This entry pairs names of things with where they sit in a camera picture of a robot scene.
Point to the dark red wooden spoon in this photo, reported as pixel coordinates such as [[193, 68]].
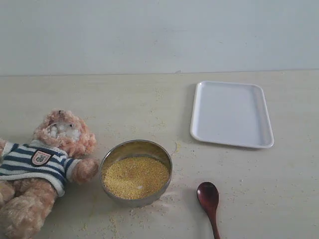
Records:
[[208, 197]]

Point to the teddy bear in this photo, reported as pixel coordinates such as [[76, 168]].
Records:
[[34, 175]]

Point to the steel bowl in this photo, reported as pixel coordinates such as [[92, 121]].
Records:
[[137, 148]]

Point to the yellow millet grains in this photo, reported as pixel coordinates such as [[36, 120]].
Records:
[[135, 177]]

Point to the white plastic tray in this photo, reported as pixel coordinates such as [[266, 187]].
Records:
[[233, 114]]

